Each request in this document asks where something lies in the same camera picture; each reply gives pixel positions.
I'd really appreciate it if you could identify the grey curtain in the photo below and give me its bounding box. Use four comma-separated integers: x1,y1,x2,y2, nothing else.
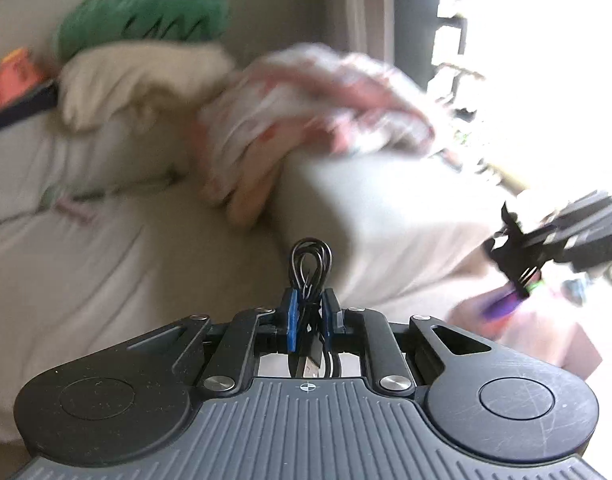
336,0,437,88

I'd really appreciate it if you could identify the pink floral blanket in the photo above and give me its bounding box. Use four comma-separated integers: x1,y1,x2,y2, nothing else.
196,42,437,226

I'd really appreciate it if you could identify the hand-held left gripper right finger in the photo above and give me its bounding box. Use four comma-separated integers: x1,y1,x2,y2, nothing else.
322,288,491,392

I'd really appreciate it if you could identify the purple green soft toy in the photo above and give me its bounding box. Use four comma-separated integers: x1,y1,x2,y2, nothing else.
478,282,544,321

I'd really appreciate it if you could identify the green plush cushion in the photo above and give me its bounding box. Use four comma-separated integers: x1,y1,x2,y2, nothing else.
53,0,229,61

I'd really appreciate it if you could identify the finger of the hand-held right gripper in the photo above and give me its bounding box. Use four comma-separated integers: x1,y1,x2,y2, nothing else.
486,202,566,298

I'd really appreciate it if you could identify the cream pillow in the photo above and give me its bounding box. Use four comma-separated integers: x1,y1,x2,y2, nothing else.
58,42,237,133

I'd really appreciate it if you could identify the orange pink plush toy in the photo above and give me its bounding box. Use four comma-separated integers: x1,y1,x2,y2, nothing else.
0,47,44,113

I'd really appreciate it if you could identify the small pink cloth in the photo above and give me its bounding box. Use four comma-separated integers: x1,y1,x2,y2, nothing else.
56,195,98,222

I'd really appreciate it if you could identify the black usb cable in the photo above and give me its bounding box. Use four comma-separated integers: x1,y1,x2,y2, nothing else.
287,238,343,378

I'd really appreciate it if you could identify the pink bag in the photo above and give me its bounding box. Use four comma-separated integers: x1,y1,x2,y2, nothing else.
446,280,604,381

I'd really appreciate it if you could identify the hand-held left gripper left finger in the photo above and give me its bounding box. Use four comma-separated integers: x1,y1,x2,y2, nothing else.
126,287,299,397

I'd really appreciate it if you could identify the navy blue cloth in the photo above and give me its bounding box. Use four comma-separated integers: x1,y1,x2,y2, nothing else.
0,80,62,136

